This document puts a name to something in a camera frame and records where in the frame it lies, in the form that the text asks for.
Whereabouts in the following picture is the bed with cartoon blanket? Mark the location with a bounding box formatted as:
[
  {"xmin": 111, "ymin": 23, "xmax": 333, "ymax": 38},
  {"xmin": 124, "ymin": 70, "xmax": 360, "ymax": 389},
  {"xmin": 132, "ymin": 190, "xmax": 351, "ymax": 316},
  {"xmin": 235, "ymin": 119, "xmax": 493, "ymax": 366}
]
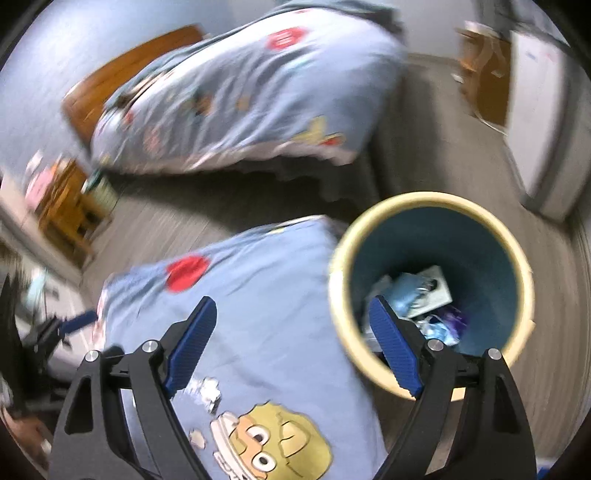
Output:
[{"xmin": 90, "ymin": 0, "xmax": 409, "ymax": 176}]

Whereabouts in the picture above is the wooden stool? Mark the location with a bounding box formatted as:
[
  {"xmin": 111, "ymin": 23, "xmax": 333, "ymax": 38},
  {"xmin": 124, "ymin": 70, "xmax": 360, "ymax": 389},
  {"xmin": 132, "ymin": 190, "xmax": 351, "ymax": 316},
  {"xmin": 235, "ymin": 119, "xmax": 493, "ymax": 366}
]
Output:
[{"xmin": 39, "ymin": 194, "xmax": 112, "ymax": 268}]

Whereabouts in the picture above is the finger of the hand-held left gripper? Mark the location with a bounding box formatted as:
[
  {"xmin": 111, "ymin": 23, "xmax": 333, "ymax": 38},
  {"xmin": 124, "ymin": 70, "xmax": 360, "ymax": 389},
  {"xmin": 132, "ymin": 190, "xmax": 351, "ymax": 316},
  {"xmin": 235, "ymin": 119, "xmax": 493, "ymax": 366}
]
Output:
[{"xmin": 60, "ymin": 310, "xmax": 99, "ymax": 334}]

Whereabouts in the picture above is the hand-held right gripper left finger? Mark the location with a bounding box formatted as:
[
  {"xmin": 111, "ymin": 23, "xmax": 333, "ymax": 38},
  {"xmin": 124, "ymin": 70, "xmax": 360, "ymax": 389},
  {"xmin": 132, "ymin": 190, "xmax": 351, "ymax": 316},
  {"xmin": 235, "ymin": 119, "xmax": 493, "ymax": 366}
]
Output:
[{"xmin": 48, "ymin": 296, "xmax": 218, "ymax": 480}]

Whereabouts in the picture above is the white air purifier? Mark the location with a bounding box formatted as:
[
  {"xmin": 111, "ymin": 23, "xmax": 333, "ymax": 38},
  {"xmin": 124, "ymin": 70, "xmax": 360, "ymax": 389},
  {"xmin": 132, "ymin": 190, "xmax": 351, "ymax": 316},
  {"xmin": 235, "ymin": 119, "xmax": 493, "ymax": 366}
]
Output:
[{"xmin": 505, "ymin": 30, "xmax": 585, "ymax": 222}]

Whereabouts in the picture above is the pink box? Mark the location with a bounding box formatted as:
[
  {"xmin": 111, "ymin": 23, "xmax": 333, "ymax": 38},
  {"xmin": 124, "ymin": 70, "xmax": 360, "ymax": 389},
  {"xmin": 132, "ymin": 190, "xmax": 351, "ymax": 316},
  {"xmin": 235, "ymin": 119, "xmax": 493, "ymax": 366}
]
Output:
[{"xmin": 25, "ymin": 168, "xmax": 56, "ymax": 208}]

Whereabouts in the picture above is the wooden nightstand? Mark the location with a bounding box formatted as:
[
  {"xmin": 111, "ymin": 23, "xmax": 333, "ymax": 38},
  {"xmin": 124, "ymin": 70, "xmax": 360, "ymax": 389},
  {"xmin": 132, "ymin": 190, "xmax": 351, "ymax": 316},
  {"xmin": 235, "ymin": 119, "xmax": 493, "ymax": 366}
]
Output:
[{"xmin": 46, "ymin": 159, "xmax": 92, "ymax": 204}]

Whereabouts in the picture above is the small white green bin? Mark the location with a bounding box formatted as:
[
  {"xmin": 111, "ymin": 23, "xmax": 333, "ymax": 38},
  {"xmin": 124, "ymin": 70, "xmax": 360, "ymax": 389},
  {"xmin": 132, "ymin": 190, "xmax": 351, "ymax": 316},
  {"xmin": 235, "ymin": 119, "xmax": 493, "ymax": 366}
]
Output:
[{"xmin": 83, "ymin": 171, "xmax": 119, "ymax": 215}]

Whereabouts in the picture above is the blue trash bin yellow rim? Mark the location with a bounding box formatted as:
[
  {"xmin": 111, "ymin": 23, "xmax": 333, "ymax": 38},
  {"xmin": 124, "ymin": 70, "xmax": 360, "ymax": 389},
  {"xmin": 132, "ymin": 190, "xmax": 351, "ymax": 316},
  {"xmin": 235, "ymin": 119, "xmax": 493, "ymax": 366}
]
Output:
[{"xmin": 328, "ymin": 191, "xmax": 536, "ymax": 401}]

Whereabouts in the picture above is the white green medicine box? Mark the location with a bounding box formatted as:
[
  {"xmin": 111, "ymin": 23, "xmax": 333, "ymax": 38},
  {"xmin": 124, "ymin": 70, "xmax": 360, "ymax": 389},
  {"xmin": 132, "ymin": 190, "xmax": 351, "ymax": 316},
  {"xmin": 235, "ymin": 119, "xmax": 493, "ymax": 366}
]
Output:
[{"xmin": 406, "ymin": 265, "xmax": 453, "ymax": 319}]

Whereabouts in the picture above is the wooden bed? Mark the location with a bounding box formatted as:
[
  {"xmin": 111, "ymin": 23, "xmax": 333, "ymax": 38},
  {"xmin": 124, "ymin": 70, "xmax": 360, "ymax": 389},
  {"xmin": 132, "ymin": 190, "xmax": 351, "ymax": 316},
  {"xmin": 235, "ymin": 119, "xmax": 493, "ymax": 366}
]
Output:
[{"xmin": 62, "ymin": 0, "xmax": 409, "ymax": 204}]

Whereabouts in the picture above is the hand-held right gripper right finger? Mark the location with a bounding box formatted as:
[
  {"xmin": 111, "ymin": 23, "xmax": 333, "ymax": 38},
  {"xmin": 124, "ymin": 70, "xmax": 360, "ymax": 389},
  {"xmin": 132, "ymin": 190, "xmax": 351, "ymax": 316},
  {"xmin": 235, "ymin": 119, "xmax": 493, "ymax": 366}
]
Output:
[{"xmin": 368, "ymin": 295, "xmax": 539, "ymax": 480}]

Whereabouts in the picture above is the blue cartoon printed cushion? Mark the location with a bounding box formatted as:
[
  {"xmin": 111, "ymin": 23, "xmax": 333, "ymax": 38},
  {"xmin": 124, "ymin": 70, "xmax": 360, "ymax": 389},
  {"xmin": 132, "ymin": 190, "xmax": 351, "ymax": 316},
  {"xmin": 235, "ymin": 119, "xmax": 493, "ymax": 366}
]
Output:
[{"xmin": 95, "ymin": 215, "xmax": 389, "ymax": 480}]

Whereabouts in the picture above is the wooden television cabinet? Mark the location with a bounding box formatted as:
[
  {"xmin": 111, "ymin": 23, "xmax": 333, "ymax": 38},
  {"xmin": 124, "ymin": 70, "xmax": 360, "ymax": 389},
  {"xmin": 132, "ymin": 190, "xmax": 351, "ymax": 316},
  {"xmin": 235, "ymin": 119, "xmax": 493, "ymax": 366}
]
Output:
[{"xmin": 457, "ymin": 25, "xmax": 513, "ymax": 127}]

